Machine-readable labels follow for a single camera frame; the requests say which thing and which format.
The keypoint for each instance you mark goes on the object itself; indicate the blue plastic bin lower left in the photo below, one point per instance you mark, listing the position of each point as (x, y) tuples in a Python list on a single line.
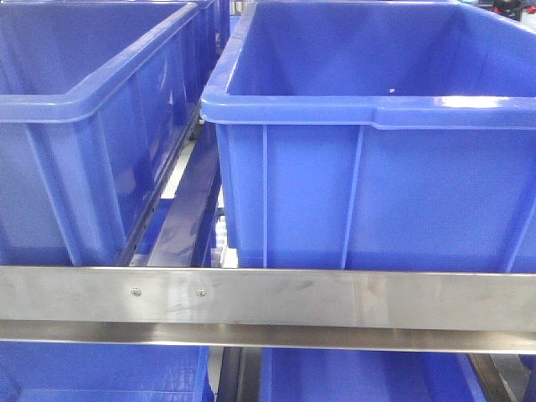
[(104, 372)]

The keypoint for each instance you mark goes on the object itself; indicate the blue plastic bin upper middle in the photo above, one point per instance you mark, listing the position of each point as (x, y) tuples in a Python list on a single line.
[(95, 100)]

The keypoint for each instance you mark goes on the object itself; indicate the steel shelf front rail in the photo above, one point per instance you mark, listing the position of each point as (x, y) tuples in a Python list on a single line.
[(374, 310)]

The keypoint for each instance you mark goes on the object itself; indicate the blue plastic bin right front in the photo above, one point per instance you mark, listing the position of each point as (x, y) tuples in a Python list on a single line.
[(376, 135)]

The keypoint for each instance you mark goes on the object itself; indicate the blue plastic bin lower middle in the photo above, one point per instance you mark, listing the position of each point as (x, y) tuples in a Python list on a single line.
[(293, 374)]

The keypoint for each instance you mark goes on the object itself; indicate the blue plastic bin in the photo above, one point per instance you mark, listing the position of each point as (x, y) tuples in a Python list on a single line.
[(376, 135), (293, 374), (95, 100), (104, 372)]

